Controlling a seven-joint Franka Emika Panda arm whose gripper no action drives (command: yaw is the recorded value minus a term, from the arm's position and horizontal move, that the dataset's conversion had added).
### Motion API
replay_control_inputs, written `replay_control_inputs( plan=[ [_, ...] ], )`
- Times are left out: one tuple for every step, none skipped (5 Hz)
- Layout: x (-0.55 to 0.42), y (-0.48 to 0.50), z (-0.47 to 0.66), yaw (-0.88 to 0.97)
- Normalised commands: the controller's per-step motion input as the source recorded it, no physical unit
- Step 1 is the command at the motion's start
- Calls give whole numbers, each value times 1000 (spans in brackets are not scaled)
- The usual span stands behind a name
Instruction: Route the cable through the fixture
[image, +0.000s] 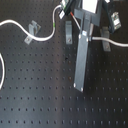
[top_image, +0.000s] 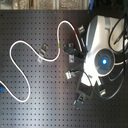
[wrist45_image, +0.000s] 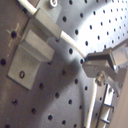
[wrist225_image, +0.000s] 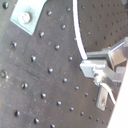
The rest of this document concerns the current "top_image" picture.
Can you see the metal clip top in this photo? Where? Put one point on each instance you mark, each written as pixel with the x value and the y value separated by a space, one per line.
pixel 81 30

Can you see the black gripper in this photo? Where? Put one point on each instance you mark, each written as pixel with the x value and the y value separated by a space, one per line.
pixel 81 55

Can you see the metal cable clip left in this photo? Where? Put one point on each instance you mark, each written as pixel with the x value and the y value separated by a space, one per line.
pixel 42 52

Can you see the metal cable clip middle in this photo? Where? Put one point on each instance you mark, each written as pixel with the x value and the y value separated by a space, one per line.
pixel 70 53

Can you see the metal cable clip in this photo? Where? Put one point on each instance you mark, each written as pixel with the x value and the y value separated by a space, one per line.
pixel 42 52
pixel 69 74
pixel 70 53

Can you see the black camera box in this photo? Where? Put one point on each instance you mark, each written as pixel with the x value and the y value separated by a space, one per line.
pixel 84 90

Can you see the metal cable clip lower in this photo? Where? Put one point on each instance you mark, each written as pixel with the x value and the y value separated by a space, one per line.
pixel 69 74

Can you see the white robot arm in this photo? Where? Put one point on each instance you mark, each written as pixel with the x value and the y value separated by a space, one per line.
pixel 103 41

